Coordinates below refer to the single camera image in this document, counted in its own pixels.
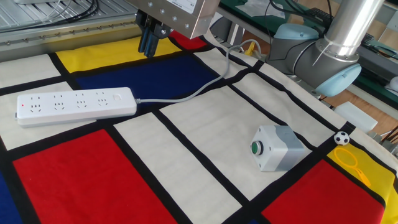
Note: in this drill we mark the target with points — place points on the grey box small green button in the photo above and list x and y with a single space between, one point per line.
280 149

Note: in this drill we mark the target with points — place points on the white paper sheet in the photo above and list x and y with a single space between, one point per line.
255 7

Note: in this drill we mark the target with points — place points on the black keyboard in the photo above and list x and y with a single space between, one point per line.
314 15

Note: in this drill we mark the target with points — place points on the colour block tablecloth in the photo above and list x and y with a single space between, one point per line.
186 140

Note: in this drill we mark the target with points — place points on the white power strip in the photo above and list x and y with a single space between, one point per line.
77 104

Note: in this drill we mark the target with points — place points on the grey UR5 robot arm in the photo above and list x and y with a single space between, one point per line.
351 25

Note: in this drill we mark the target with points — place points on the yellow plug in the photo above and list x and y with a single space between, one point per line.
250 48

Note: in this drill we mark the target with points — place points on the white computer mouse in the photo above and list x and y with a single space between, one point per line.
392 84

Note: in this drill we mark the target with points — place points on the small soccer ball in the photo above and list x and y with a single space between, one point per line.
341 138

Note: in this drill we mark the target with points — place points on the white plastic block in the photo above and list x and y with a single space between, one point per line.
354 116

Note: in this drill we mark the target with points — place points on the silver Schunk gripper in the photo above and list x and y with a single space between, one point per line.
174 17

